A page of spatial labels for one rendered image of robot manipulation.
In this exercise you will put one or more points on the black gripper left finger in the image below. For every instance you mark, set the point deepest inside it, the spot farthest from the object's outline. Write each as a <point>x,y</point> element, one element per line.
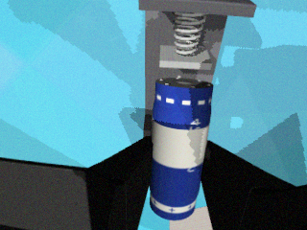
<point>109,195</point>

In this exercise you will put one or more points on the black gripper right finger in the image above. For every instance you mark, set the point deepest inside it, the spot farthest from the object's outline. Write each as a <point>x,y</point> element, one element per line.
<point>240,196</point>

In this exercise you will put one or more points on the blue and white battery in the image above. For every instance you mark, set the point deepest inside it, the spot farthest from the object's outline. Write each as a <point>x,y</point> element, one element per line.
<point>181,117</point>

